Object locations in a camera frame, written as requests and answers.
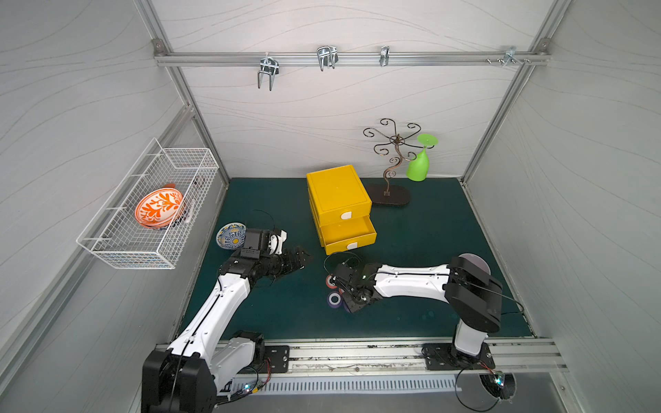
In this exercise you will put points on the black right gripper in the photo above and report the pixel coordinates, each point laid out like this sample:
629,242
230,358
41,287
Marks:
343,287

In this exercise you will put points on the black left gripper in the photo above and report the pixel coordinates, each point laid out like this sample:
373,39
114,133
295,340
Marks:
288,259

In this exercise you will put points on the red tape roll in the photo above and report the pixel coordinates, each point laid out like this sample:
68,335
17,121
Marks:
329,281

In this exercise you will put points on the yellow plastic drawer cabinet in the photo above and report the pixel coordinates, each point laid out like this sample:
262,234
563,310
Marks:
341,209

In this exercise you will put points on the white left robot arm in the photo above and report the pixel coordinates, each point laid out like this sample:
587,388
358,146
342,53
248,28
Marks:
189,375

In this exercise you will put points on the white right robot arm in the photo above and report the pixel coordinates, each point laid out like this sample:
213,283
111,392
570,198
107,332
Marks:
465,284

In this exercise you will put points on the purple tape roll left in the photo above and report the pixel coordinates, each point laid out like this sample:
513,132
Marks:
334,300

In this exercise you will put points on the blue yellow patterned plate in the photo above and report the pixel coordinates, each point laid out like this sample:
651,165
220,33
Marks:
231,236

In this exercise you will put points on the bronze scroll metal stand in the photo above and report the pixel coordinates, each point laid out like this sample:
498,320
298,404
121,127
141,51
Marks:
389,194

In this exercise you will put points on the purple grey bowl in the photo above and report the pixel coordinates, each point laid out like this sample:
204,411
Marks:
475,265

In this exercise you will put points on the green plastic wine glass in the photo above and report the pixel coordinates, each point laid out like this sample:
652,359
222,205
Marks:
419,167

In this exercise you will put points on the orange white patterned bowl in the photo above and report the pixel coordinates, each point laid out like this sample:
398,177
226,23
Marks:
160,208

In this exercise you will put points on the metal double hook left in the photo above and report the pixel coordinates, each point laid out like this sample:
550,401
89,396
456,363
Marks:
269,68

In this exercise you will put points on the metal double hook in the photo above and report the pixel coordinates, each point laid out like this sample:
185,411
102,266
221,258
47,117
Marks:
269,68
327,57

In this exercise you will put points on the metal double hook middle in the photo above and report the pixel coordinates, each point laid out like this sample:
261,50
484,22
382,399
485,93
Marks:
327,57

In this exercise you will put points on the metal single hook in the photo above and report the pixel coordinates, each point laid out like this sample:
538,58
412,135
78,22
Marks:
384,56

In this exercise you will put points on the metal hook right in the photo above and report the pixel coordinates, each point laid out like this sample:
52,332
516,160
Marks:
509,58

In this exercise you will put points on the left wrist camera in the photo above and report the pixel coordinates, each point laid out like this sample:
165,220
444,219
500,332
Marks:
258,243

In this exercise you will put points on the white wire basket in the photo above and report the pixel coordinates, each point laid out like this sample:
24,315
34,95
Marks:
116,238

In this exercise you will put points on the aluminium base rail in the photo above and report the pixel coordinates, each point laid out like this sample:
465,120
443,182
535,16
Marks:
402,355

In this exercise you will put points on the aluminium top rail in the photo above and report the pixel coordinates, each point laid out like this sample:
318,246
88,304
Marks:
356,59

